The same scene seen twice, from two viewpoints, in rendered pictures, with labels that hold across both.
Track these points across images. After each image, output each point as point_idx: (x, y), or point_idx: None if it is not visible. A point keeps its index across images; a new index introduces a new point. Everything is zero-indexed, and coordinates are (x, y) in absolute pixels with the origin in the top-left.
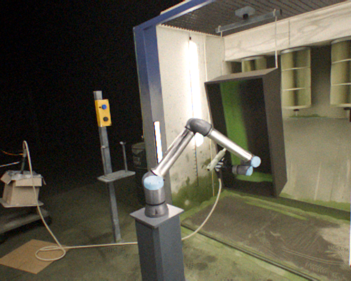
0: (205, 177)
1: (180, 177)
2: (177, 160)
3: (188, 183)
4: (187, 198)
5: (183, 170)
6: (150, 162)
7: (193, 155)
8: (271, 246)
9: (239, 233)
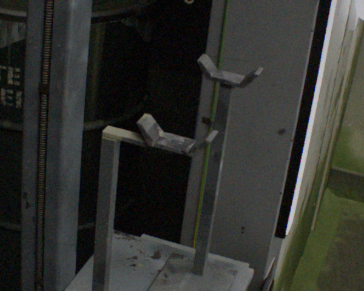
0: (322, 163)
1: (299, 199)
2: (315, 116)
3: (301, 211)
4: (284, 282)
5: (310, 159)
6: (232, 150)
7: (335, 73)
8: None
9: None
